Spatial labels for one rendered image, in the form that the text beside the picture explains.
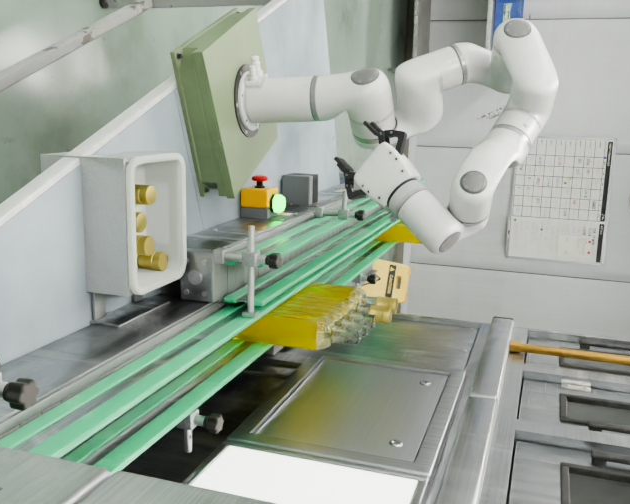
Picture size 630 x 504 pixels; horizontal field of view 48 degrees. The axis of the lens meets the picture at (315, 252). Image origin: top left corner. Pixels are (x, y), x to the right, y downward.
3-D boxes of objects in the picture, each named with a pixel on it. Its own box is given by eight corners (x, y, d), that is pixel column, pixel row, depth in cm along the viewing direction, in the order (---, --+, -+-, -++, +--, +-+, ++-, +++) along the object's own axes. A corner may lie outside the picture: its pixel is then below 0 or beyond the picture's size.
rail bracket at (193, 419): (137, 448, 111) (214, 463, 107) (136, 407, 109) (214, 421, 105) (150, 437, 114) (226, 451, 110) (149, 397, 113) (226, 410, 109)
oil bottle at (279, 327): (225, 339, 138) (330, 353, 131) (225, 311, 136) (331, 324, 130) (237, 330, 143) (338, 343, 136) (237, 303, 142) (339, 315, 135)
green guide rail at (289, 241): (223, 264, 133) (262, 268, 130) (223, 258, 132) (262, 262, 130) (406, 180, 296) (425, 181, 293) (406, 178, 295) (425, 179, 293)
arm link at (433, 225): (501, 198, 127) (495, 225, 135) (462, 161, 131) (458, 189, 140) (435, 245, 124) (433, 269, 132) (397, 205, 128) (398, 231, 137)
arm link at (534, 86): (452, 131, 145) (456, 81, 132) (498, 60, 152) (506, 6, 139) (527, 161, 139) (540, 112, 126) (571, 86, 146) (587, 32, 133)
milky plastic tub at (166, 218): (88, 293, 115) (134, 299, 113) (82, 155, 111) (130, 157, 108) (145, 271, 132) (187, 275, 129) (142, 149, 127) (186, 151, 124)
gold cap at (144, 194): (122, 184, 119) (145, 185, 118) (134, 182, 123) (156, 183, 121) (123, 205, 120) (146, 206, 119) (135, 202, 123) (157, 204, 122)
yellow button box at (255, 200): (238, 217, 170) (267, 219, 168) (238, 186, 169) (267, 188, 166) (250, 213, 177) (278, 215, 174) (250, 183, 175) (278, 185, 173)
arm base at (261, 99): (229, 67, 144) (302, 63, 140) (250, 50, 154) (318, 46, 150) (242, 139, 151) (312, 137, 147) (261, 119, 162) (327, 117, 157)
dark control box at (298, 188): (280, 203, 196) (309, 205, 193) (280, 174, 194) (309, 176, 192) (290, 200, 203) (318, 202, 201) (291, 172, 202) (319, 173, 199)
